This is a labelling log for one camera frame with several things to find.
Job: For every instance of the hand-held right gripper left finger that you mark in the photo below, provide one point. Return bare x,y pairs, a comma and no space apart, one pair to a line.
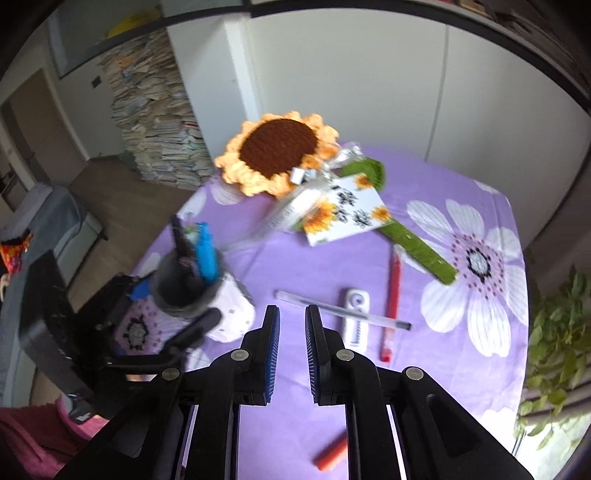
272,355

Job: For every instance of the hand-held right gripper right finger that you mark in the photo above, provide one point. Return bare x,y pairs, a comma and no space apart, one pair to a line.
314,355

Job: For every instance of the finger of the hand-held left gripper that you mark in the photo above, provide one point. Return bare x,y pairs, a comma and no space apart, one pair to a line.
198,327
141,290

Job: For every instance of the white dotted pen holder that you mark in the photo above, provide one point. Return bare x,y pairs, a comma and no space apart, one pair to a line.
226,314

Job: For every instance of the clear gel pen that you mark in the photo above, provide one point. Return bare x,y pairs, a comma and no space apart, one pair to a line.
341,310

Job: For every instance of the white correction tape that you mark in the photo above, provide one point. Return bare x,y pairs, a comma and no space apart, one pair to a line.
356,318

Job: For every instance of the slim black pen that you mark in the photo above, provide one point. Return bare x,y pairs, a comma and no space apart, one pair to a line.
178,240

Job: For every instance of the blue pen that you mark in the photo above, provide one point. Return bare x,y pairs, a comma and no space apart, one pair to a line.
206,256

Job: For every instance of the red pen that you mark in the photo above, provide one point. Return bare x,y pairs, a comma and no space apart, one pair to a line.
393,304

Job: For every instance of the orange marker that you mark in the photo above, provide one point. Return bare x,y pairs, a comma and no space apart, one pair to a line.
331,453

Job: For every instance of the orange patterned cushion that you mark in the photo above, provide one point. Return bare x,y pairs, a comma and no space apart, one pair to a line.
14,254

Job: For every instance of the purple floral tablecloth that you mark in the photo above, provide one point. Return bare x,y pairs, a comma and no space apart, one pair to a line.
323,267

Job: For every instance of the person's red clothing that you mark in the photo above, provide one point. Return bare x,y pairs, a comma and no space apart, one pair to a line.
32,438

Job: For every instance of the grey bed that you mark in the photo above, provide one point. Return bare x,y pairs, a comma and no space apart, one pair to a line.
51,221

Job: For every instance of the sunflower print card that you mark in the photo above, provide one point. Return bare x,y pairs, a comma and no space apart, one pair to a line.
346,217

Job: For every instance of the green crochet stem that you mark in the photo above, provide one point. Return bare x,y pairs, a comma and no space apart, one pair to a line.
415,249

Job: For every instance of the pile of books and papers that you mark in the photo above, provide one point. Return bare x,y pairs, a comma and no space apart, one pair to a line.
152,110

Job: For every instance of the wooden door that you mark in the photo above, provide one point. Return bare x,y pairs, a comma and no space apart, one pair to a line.
41,129

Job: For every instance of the crochet sunflower head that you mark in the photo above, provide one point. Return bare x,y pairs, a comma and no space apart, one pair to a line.
277,147

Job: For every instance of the green potted plant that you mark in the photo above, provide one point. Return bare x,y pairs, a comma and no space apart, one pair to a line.
554,350

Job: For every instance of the dark glass cabinet door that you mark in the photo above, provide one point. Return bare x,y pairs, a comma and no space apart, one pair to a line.
115,41

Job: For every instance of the white bookcase cabinet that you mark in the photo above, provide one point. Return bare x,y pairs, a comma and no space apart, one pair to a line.
346,78

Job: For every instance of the black wall switch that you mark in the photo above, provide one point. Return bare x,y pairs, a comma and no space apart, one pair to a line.
96,82

